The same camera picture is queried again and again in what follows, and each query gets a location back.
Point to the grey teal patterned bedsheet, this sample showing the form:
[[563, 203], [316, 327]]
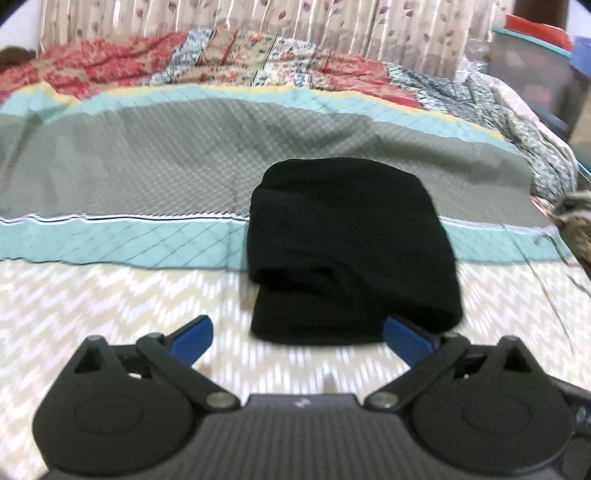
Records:
[[138, 161]]

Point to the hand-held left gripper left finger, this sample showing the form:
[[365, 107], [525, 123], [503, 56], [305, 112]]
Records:
[[194, 334]]

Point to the grey brown crumpled cloth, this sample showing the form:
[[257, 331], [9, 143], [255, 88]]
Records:
[[577, 226]]

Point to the black pants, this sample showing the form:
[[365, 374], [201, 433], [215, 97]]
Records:
[[351, 240]]

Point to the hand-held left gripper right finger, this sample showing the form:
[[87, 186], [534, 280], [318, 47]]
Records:
[[406, 339]]

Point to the plastic storage box teal lid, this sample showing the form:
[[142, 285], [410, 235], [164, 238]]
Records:
[[535, 78]]

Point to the red floral quilt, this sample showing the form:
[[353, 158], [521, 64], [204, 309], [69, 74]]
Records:
[[184, 60]]

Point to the brown wooden headboard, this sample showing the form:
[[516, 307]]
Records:
[[14, 55]]

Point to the beige floral curtain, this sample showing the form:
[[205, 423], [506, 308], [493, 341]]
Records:
[[323, 27]]

